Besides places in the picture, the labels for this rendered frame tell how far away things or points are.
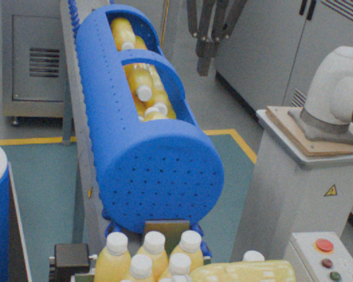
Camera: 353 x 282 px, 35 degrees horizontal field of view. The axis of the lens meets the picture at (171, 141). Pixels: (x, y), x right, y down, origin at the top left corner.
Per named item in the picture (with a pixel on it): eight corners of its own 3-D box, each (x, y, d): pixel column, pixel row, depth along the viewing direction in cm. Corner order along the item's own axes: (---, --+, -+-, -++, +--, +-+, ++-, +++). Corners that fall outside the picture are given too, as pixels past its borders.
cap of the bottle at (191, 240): (176, 244, 110) (177, 237, 109) (187, 234, 113) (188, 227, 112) (193, 253, 108) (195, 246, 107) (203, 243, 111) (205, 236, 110)
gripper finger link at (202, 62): (210, 41, 102) (206, 41, 102) (204, 76, 106) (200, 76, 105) (206, 35, 105) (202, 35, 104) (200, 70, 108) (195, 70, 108)
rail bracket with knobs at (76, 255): (93, 276, 125) (96, 242, 120) (95, 301, 119) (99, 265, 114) (47, 278, 123) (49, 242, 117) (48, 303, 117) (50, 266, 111)
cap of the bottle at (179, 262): (168, 272, 102) (170, 266, 101) (169, 258, 106) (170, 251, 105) (189, 275, 103) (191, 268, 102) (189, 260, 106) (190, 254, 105)
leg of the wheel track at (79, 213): (81, 249, 263) (91, 134, 232) (82, 258, 258) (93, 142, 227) (68, 250, 261) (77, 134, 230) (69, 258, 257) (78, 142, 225)
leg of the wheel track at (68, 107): (70, 141, 344) (76, 45, 313) (70, 146, 340) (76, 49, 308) (60, 140, 343) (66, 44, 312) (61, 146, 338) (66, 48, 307)
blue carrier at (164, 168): (148, 82, 208) (163, 9, 195) (209, 238, 136) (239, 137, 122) (71, 75, 201) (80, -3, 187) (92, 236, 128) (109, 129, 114)
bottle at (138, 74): (118, 69, 166) (126, 99, 151) (127, 48, 164) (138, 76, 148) (139, 77, 169) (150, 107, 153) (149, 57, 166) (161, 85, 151)
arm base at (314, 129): (329, 111, 194) (334, 97, 191) (359, 145, 176) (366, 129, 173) (281, 106, 189) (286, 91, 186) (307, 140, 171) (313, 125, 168)
